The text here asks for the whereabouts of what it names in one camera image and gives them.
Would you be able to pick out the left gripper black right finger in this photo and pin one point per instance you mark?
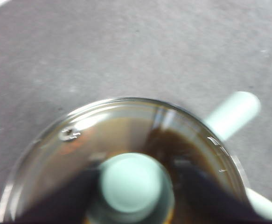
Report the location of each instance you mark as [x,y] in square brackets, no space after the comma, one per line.
[205,203]

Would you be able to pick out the mint green breakfast machine base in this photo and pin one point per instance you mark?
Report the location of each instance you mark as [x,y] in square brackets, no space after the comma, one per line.
[266,205]

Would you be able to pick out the glass lid with green knob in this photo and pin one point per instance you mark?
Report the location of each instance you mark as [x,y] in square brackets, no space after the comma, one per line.
[117,130]

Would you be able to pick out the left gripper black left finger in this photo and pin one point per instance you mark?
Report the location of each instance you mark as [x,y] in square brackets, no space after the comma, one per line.
[75,198]

